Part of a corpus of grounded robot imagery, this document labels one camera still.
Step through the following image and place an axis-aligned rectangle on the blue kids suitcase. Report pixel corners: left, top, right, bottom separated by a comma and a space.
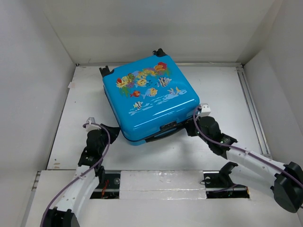
99, 48, 200, 145

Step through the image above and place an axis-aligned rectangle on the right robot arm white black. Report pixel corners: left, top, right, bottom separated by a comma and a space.
184, 116, 303, 213

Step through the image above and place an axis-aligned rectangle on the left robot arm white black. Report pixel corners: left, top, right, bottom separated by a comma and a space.
40, 122, 120, 227

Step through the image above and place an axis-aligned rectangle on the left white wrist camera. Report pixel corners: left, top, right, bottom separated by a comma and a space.
83, 117, 99, 132

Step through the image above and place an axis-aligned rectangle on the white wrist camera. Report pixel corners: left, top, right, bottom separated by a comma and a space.
198, 103, 211, 117
83, 117, 99, 132

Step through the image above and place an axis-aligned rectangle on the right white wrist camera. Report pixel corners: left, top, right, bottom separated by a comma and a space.
198, 103, 211, 117

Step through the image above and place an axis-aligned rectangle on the aluminium frame rail right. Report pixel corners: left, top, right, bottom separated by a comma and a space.
236, 64, 272, 158

